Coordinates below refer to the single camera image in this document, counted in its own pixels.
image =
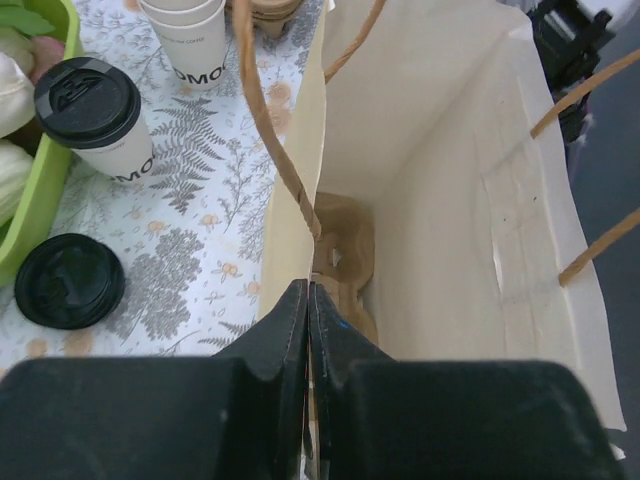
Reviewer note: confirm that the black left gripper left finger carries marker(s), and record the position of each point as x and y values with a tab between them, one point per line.
234	415

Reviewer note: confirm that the floral table mat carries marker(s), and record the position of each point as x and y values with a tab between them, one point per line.
191	238

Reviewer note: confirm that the stack of white paper cups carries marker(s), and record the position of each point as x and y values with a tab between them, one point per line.
192	34

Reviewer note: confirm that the black plastic cup lid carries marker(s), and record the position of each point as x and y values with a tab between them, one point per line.
85	103

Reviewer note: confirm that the green bok choy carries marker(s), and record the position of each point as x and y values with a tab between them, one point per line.
14	14

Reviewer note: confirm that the green plastic tray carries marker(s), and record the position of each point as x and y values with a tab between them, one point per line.
38	206

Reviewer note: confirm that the white paper coffee cup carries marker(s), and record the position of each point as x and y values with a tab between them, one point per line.
128	160

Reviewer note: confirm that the green napa cabbage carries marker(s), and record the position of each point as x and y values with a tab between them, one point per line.
17	62

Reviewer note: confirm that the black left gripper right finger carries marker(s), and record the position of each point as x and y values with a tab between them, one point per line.
381	418

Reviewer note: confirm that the brown pulp cup carrier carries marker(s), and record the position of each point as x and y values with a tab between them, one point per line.
291	17
343	259

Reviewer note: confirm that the brown paper takeout bag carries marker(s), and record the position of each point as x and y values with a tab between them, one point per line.
436	118

